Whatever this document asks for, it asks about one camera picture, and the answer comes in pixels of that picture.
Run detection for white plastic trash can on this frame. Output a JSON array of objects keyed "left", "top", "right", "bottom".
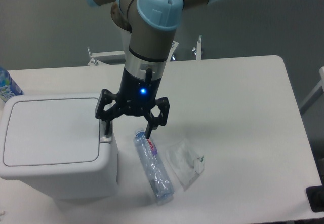
[{"left": 1, "top": 93, "right": 118, "bottom": 200}]

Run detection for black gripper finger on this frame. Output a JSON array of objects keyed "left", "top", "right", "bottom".
[
  {"left": 143, "top": 97, "right": 170, "bottom": 137},
  {"left": 95, "top": 89, "right": 126, "bottom": 135}
]

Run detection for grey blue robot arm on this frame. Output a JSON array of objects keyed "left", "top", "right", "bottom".
[{"left": 86, "top": 0, "right": 218, "bottom": 137}]

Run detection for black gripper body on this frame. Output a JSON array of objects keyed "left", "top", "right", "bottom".
[{"left": 115, "top": 46, "right": 168, "bottom": 117}]

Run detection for black table clamp block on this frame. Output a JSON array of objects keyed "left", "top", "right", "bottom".
[{"left": 306, "top": 185, "right": 323, "bottom": 213}]

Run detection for crumpled clear plastic wrapper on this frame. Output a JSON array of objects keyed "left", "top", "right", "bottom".
[{"left": 166, "top": 138, "right": 206, "bottom": 190}]

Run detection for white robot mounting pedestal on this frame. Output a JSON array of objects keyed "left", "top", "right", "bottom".
[{"left": 87, "top": 1, "right": 205, "bottom": 67}]

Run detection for clear empty plastic bottle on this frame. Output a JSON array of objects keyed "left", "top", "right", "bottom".
[{"left": 133, "top": 128, "right": 174, "bottom": 205}]

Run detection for blue labelled drink bottle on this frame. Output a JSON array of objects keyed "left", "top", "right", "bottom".
[{"left": 1, "top": 67, "right": 24, "bottom": 103}]

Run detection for white frame at right edge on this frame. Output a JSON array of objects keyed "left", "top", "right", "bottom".
[{"left": 299, "top": 67, "right": 323, "bottom": 115}]

